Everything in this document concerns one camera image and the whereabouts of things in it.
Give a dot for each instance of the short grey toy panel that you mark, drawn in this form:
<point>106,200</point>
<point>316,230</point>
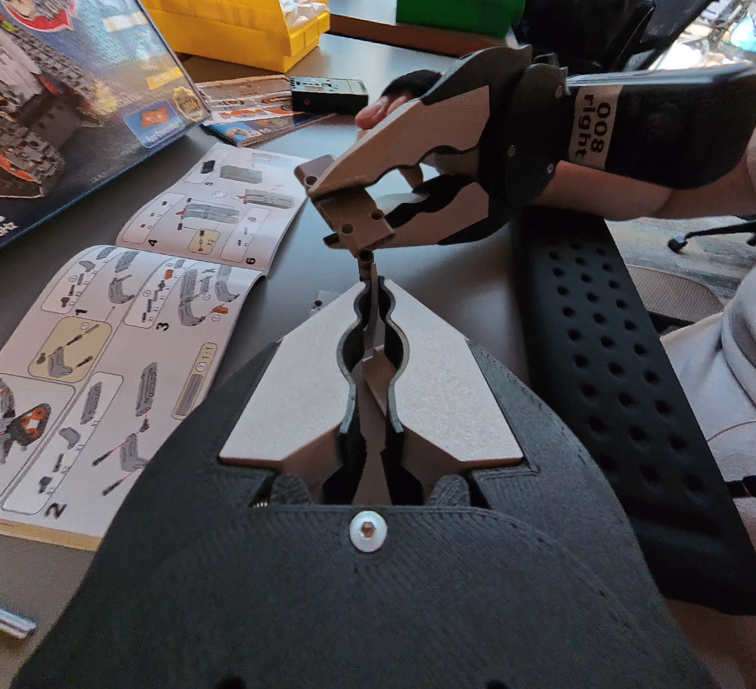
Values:
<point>354,222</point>

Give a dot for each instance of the grey desk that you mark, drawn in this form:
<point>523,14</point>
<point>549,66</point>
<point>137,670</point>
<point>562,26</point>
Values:
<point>460,287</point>

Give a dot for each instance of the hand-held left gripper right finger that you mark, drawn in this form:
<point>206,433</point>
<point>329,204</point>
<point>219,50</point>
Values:
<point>455,399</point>

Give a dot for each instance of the person's torso in light shirt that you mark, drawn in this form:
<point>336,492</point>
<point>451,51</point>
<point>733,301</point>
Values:
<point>726,376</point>

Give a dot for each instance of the thin blue-grey toy beam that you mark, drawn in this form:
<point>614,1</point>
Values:
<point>15,623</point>

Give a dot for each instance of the person's right hand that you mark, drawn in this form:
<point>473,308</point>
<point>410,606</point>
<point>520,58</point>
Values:
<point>384,113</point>

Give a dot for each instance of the grey toy beam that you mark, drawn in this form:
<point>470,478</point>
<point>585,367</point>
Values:
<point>372,299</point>

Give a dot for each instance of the black perforated pad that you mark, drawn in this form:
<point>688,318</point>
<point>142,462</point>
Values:
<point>620,405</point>

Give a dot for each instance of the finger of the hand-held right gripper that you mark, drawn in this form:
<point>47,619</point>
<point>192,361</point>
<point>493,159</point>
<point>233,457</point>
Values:
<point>413,133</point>
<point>449,216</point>

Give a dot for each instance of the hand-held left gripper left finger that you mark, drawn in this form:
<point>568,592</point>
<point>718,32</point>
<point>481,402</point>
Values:
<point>295,399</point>

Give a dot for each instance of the small colourful leaflet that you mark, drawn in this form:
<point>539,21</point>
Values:
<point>248,104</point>

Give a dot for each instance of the black battery box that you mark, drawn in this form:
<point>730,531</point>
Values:
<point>328,95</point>

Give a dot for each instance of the blue toy robot box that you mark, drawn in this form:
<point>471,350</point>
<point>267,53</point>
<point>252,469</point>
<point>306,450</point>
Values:
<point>71,80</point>

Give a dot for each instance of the white instruction booklet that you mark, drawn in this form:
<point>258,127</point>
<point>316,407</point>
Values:
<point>118,346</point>

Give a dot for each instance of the yellow storage bin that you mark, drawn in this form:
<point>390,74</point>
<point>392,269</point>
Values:
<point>206,33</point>

